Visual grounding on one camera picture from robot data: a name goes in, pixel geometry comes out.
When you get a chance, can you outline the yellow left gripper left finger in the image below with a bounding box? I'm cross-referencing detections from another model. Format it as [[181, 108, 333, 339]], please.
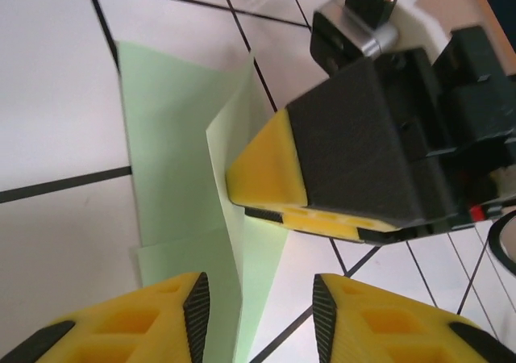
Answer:
[[6, 271, 211, 363]]

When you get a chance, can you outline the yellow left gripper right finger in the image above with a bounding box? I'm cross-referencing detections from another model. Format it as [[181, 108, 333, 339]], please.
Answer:
[[311, 273, 515, 363]]

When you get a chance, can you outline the light green paper sheet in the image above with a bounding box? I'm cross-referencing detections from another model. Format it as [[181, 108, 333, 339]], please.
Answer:
[[116, 40, 291, 363]]

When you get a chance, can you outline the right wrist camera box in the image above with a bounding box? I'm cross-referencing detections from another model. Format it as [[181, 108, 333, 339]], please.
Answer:
[[309, 0, 400, 77]]

